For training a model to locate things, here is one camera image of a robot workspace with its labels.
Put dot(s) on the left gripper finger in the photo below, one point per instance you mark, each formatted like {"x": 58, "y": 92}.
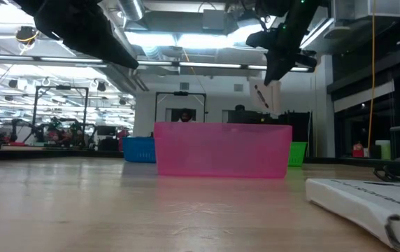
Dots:
{"x": 84, "y": 45}
{"x": 105, "y": 35}

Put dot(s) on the black aluminium table frame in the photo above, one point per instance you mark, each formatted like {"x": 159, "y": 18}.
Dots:
{"x": 46, "y": 153}

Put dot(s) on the long ceiling tube lamp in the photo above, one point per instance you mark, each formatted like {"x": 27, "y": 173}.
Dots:
{"x": 207, "y": 65}

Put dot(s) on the person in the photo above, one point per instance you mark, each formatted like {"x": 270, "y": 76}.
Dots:
{"x": 239, "y": 108}
{"x": 186, "y": 115}

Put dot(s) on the green plastic basket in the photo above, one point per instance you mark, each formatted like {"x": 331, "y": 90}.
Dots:
{"x": 296, "y": 154}

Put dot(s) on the black rig frame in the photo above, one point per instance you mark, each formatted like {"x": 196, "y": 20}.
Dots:
{"x": 63, "y": 87}
{"x": 180, "y": 93}

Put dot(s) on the pale green container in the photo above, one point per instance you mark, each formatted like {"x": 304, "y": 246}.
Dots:
{"x": 384, "y": 150}

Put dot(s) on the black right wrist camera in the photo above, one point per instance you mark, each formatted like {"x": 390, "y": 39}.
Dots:
{"x": 261, "y": 39}

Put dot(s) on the black cabinet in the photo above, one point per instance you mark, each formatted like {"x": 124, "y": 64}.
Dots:
{"x": 295, "y": 126}

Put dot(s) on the blue plastic basket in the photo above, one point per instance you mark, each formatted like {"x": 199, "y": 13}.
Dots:
{"x": 137, "y": 150}

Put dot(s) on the red container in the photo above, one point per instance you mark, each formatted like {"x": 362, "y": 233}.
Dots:
{"x": 358, "y": 150}

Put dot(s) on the pink translucent plastic bin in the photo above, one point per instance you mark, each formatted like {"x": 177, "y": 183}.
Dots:
{"x": 221, "y": 150}

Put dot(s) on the black computer monitor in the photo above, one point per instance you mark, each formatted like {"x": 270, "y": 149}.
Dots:
{"x": 106, "y": 130}
{"x": 243, "y": 117}

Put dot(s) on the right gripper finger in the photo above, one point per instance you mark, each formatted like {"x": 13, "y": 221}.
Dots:
{"x": 270, "y": 71}
{"x": 282, "y": 69}

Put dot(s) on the white printed cardboard box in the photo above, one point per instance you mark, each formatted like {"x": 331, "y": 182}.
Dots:
{"x": 361, "y": 206}
{"x": 268, "y": 99}

